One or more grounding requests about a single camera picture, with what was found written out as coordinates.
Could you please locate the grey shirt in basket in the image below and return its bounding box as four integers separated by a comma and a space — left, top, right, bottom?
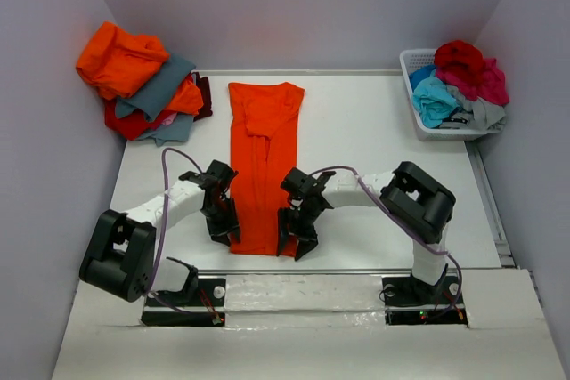
445, 85, 507, 132

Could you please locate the orange t shirt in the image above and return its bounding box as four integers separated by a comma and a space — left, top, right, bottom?
228, 82, 305, 256

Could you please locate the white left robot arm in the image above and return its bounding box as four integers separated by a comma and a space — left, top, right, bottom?
79, 160, 240, 304

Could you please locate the red folded shirt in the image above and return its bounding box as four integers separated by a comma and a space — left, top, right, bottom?
104, 78, 203, 141

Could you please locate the grey-blue folded shirt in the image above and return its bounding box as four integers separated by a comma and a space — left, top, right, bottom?
115, 53, 195, 121

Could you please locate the white plastic laundry basket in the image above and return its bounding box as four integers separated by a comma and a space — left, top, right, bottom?
399, 48, 498, 141

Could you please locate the orange folded shirt on pile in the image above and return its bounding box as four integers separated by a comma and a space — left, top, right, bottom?
76, 21, 170, 100

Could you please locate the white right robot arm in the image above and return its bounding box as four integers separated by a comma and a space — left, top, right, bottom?
277, 161, 456, 305

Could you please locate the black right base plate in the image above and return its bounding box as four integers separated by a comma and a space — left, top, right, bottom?
379, 275, 468, 327

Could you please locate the pink folded shirt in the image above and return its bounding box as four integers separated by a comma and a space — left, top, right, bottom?
161, 112, 177, 126

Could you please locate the dark maroon folded shirt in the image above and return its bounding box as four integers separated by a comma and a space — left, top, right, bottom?
193, 72, 213, 122

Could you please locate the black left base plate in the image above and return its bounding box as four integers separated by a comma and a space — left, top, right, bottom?
141, 276, 226, 327

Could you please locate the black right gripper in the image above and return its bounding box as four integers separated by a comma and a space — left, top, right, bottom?
276, 201, 321, 259

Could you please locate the red shirt in basket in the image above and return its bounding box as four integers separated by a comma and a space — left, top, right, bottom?
434, 40, 485, 85

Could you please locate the magenta shirt in basket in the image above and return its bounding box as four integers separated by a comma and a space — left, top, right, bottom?
436, 58, 510, 106

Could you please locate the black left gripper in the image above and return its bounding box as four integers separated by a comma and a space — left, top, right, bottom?
201, 196, 240, 247

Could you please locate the teal shirt in basket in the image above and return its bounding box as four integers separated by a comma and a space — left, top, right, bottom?
409, 64, 460, 129

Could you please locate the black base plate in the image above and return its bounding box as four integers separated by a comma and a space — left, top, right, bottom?
141, 276, 226, 327
379, 275, 468, 327

